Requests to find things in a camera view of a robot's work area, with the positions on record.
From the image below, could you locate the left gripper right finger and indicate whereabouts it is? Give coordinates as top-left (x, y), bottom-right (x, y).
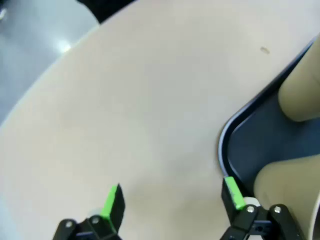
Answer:
top-left (219, 176), bottom-right (305, 240)

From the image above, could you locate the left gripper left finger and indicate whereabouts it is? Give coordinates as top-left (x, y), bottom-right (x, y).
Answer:
top-left (53, 183), bottom-right (126, 240)

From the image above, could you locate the tan plastic cup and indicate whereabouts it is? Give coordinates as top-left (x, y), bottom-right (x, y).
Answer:
top-left (253, 153), bottom-right (320, 240)
top-left (277, 33), bottom-right (320, 123)

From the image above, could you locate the black plastic tray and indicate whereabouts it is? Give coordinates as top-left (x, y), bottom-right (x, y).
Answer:
top-left (217, 39), bottom-right (320, 198)

